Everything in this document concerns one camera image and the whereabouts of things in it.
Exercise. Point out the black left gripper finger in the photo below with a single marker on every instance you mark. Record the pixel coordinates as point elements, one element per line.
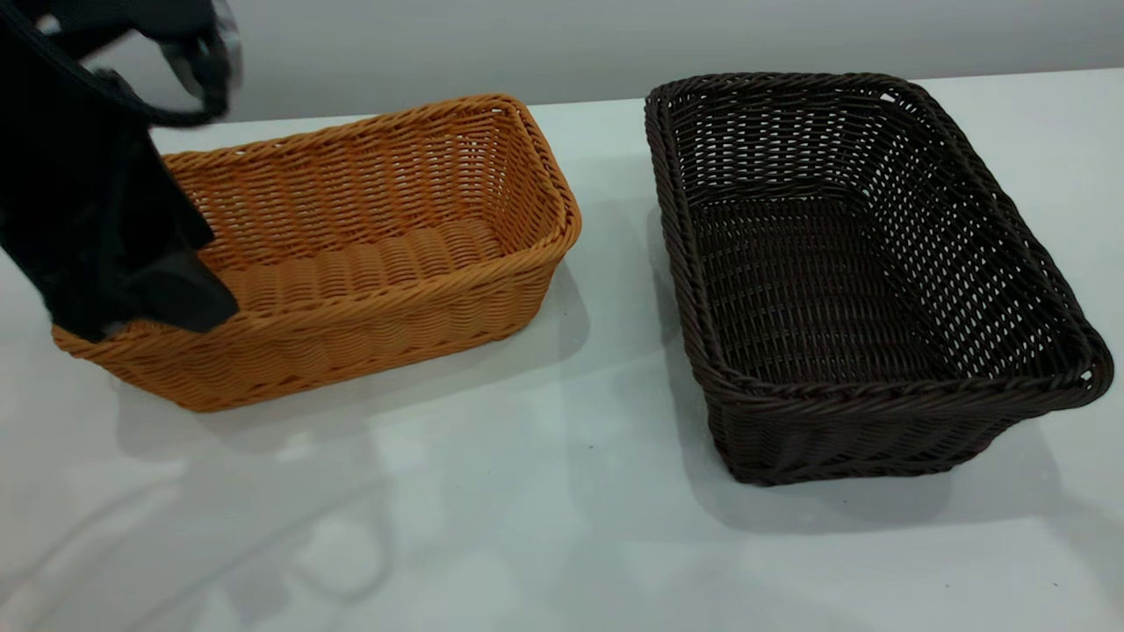
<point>189,298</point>
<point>83,320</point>

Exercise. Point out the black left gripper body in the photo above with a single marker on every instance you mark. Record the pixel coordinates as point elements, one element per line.
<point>97,202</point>

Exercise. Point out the light brown wicker basket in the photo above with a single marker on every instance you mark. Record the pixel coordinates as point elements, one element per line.
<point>395,307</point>

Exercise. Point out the dark brown wicker basket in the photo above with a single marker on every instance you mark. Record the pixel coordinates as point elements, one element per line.
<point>790,290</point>

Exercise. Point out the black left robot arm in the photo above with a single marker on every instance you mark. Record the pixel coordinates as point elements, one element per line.
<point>13,96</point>

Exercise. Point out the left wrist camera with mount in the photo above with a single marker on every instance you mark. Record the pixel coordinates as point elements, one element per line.
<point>206,44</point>

